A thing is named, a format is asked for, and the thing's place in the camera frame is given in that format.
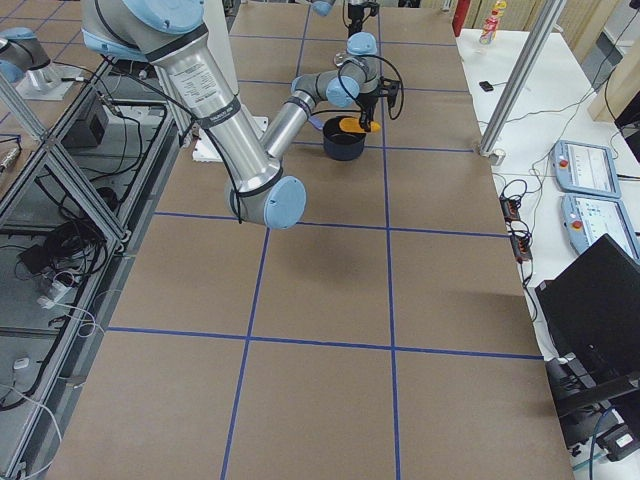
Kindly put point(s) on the teach pendant tablet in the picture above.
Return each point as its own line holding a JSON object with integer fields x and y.
{"x": 585, "y": 168}
{"x": 587, "y": 218}

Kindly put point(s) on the red white plastic bottle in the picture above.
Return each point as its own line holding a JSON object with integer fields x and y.
{"x": 491, "y": 23}

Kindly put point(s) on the upper teach pendant tablet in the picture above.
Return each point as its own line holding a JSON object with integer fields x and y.
{"x": 585, "y": 168}

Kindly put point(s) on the aluminium frame rack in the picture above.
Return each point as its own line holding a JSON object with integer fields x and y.
{"x": 74, "y": 211}

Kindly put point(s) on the dark blue cooking pot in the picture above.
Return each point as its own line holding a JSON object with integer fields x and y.
{"x": 338, "y": 144}

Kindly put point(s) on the lower teach pendant tablet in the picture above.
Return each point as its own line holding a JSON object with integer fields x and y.
{"x": 587, "y": 218}

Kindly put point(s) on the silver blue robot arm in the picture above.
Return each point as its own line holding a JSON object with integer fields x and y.
{"x": 354, "y": 12}
{"x": 173, "y": 36}

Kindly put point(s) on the yellow toy corn cob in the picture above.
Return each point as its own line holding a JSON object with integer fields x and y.
{"x": 353, "y": 125}

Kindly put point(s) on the black power strip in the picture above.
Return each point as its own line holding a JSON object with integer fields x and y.
{"x": 519, "y": 232}

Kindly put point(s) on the aluminium frame post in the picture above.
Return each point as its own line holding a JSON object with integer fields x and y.
{"x": 524, "y": 64}

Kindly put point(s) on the black computer monitor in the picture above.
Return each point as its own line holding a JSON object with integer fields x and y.
{"x": 592, "y": 311}

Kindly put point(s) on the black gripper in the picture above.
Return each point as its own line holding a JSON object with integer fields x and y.
{"x": 369, "y": 100}

